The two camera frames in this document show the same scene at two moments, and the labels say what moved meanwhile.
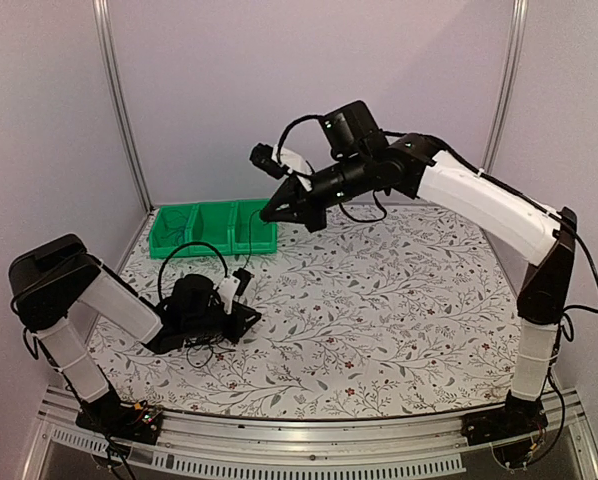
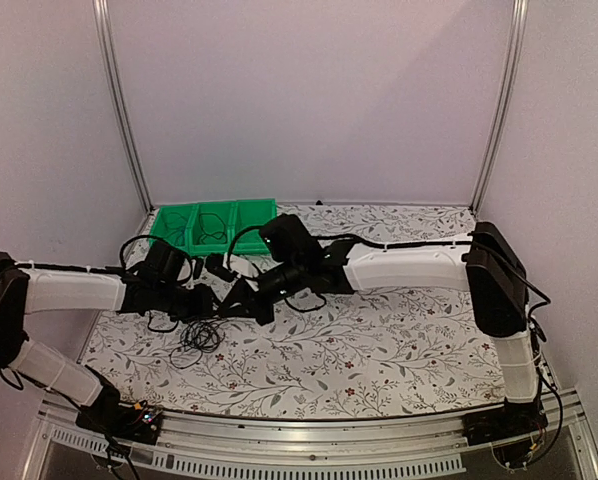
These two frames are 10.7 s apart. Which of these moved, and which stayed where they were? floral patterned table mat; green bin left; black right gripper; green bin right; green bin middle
Moved: black right gripper
Stayed: green bin left; green bin right; floral patterned table mat; green bin middle
